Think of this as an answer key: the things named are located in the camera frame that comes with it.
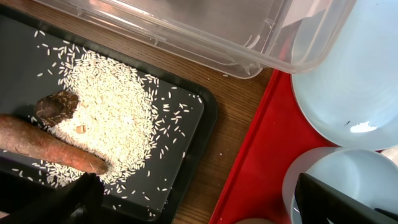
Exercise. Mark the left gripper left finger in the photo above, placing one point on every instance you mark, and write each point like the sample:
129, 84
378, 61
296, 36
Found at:
77, 202

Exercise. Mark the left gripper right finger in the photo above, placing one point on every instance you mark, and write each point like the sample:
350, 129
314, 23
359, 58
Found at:
319, 203

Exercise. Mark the light blue bowl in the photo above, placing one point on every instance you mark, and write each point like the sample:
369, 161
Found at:
366, 176

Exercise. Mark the pile of white rice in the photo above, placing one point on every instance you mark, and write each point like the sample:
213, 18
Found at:
116, 118

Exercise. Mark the carrot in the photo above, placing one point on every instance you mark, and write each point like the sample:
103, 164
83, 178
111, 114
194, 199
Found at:
25, 139

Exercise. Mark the brown food scrap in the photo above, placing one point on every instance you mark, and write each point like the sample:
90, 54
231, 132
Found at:
57, 107

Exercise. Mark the mint green bowl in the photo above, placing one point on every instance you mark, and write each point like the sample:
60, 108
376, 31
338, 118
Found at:
254, 221

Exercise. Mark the red serving tray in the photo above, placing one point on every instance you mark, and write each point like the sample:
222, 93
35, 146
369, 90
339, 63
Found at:
278, 134

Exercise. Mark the white plastic spoon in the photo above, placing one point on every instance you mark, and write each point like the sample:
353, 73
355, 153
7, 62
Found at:
391, 153

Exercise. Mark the black tray bin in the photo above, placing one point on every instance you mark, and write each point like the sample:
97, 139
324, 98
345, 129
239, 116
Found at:
152, 194

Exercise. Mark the light blue plate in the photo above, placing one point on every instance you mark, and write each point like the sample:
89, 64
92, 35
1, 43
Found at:
351, 98

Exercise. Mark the clear plastic bin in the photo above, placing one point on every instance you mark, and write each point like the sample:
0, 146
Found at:
235, 37

